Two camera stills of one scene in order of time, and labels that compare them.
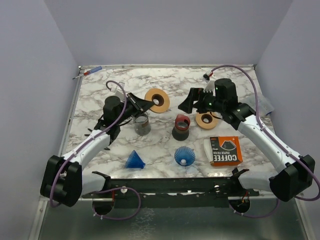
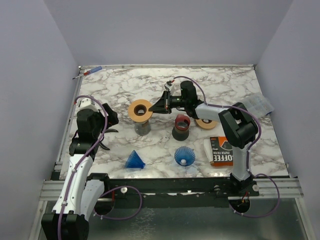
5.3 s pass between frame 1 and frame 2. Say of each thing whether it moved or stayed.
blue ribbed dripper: stayed
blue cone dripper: stayed
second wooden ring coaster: stayed
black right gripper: moved
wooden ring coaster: moved
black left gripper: moved
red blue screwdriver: stayed
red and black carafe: stayed
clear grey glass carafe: stayed
